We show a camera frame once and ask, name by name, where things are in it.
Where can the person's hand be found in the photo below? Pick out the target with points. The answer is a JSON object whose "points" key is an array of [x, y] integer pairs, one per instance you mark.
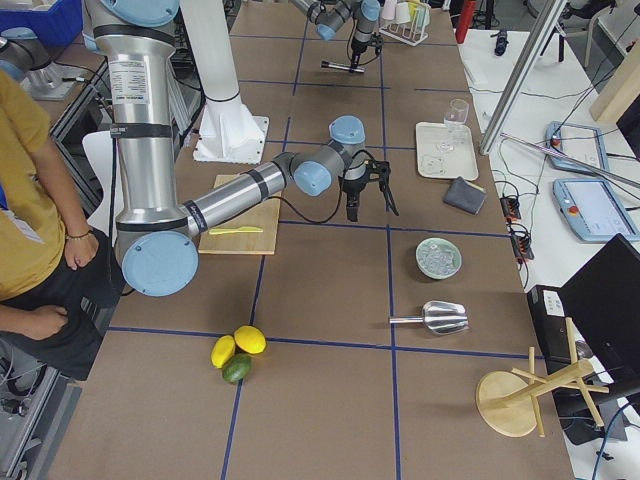
{"points": [[79, 251]]}

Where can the near teach pendant tablet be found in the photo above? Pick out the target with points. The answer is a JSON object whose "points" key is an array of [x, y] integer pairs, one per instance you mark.
{"points": [[592, 210]]}

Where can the cream bear tray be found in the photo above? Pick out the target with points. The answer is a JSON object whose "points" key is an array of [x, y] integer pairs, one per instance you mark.
{"points": [[441, 154]]}

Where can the yellow lemons at edge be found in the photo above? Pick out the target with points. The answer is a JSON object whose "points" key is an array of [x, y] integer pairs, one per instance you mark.
{"points": [[246, 338]]}

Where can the white wire cup rack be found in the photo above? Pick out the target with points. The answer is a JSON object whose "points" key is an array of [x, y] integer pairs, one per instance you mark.
{"points": [[405, 21]]}

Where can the green lime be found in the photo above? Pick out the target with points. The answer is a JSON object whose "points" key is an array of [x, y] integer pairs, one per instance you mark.
{"points": [[237, 367]]}

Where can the yellow plastic knife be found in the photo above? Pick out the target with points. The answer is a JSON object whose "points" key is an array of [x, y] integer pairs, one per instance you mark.
{"points": [[235, 230]]}

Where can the black monitor near stand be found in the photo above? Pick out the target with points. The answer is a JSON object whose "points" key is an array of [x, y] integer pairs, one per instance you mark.
{"points": [[602, 299]]}

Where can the steel ice scoop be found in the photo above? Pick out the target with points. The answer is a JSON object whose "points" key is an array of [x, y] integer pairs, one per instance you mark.
{"points": [[438, 317]]}

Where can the aluminium frame post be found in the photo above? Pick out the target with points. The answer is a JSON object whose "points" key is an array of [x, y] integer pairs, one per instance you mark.
{"points": [[543, 26]]}

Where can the red tube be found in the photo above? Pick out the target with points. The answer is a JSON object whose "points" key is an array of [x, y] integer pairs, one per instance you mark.
{"points": [[465, 20]]}

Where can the bamboo cutting board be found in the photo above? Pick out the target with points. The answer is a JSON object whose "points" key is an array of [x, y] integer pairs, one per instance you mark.
{"points": [[264, 215]]}

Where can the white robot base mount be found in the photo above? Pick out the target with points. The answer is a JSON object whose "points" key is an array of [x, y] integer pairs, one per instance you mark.
{"points": [[228, 132]]}

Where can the far teach pendant tablet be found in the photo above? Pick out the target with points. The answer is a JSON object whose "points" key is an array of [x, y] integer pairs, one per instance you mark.
{"points": [[580, 142]]}

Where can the steel muddler black tip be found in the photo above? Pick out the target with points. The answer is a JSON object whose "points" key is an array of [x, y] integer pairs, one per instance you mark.
{"points": [[342, 67]]}

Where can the green bowl of ice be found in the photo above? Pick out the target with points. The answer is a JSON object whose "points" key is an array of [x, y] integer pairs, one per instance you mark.
{"points": [[438, 258]]}

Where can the person in yellow shirt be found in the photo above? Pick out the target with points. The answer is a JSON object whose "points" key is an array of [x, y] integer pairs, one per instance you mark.
{"points": [[41, 296]]}

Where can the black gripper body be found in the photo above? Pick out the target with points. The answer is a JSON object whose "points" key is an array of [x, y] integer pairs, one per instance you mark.
{"points": [[357, 48], [353, 189]]}

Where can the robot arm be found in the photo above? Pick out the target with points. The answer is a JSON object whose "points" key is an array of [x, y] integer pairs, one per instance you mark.
{"points": [[328, 21], [170, 200]]}

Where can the grey folded cloth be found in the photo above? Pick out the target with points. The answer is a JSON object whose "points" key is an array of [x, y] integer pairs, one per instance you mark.
{"points": [[465, 196]]}

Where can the teach pendant tablet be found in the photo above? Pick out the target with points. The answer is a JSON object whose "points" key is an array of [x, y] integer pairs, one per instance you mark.
{"points": [[592, 210], [580, 142]]}

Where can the clear wine glass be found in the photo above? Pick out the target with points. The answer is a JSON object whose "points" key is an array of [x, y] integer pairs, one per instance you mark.
{"points": [[454, 117]]}

